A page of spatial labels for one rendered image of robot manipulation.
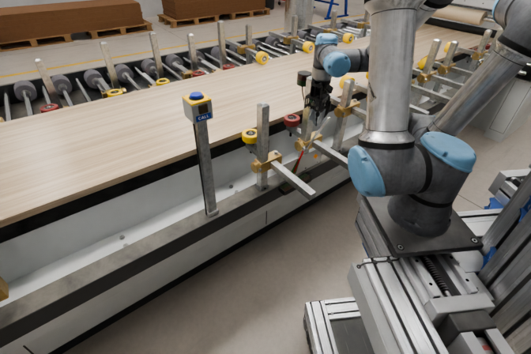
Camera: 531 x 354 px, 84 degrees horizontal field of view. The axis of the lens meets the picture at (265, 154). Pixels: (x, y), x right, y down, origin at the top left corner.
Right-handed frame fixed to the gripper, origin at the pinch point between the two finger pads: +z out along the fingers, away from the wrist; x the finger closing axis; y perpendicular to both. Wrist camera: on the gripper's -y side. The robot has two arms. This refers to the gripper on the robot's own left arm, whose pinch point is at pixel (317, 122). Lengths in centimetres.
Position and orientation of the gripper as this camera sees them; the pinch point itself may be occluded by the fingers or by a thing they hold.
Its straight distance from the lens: 125.3
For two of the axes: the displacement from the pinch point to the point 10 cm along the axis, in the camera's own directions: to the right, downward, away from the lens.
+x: 8.4, 3.3, -4.3
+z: -0.2, 8.0, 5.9
